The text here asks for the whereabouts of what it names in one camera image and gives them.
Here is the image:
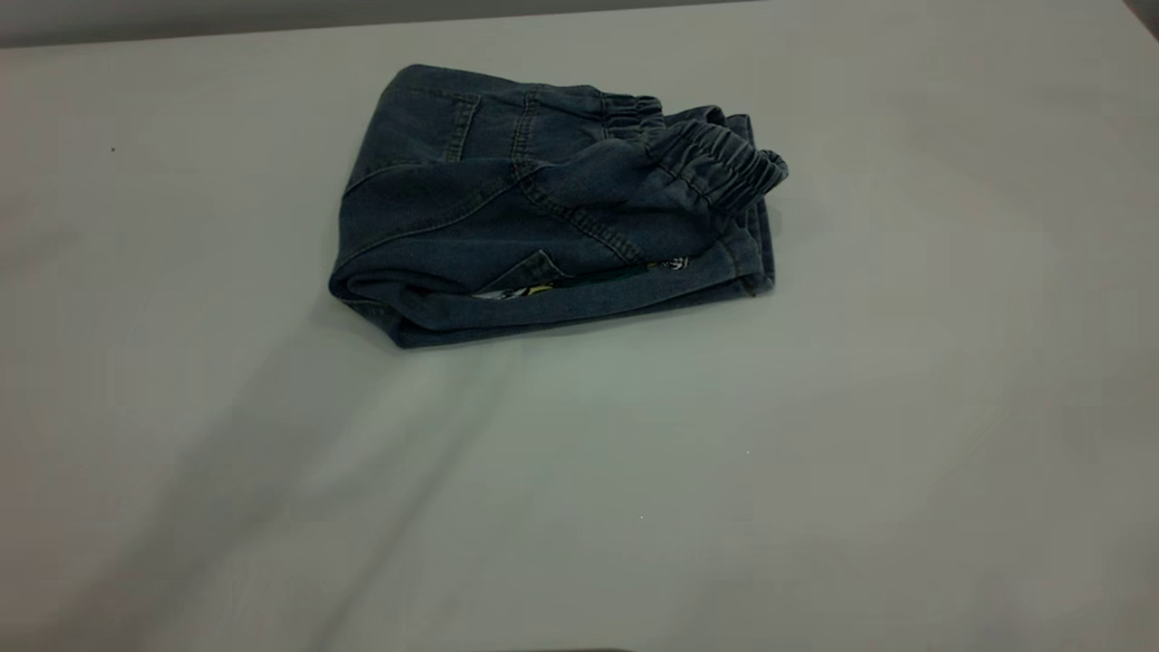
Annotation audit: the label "blue denim pants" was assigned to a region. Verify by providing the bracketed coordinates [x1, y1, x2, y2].
[328, 63, 789, 350]

